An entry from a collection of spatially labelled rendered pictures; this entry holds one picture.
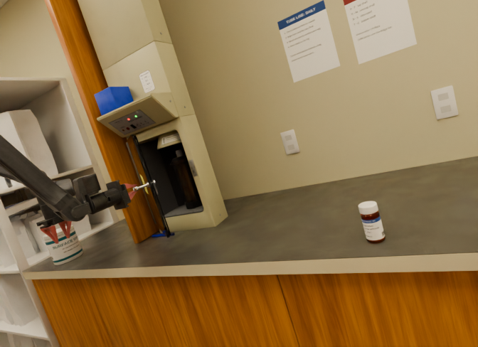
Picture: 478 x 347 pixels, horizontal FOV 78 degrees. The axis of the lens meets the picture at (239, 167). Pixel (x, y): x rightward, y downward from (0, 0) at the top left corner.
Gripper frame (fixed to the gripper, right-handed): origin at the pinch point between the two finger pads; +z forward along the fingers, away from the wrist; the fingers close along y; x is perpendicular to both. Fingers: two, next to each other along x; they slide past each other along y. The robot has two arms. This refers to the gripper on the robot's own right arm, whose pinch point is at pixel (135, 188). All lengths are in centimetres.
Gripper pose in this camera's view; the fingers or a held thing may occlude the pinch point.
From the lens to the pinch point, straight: 119.4
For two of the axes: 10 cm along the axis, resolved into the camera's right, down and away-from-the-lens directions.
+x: -8.3, 2.0, 5.2
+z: 4.7, -2.5, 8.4
